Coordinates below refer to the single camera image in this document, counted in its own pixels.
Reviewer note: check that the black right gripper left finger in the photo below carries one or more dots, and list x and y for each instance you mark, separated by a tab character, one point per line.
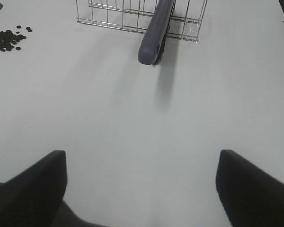
32	198

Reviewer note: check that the purple hand brush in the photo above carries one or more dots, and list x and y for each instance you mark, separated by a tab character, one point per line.
153	42

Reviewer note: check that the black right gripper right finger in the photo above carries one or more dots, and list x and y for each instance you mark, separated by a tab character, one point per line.
249	196

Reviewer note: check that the chrome wire rack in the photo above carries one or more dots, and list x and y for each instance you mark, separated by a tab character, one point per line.
135	15

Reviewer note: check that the pile of coffee beans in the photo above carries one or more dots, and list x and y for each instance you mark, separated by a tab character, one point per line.
11	39

